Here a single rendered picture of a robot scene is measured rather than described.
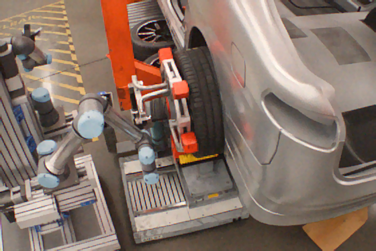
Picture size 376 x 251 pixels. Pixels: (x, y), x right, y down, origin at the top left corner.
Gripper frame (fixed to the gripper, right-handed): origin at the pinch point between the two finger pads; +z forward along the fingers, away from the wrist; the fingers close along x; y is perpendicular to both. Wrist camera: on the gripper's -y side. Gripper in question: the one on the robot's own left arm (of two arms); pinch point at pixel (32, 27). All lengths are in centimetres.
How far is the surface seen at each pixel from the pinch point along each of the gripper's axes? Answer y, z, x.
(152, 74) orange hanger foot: 34, -18, 89
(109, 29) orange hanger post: -7, -23, 60
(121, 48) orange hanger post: 9, -22, 67
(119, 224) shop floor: 116, -87, 62
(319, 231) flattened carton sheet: 96, -121, 204
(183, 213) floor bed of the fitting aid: 102, -88, 108
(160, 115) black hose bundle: 13, -86, 89
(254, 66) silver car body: -49, -131, 117
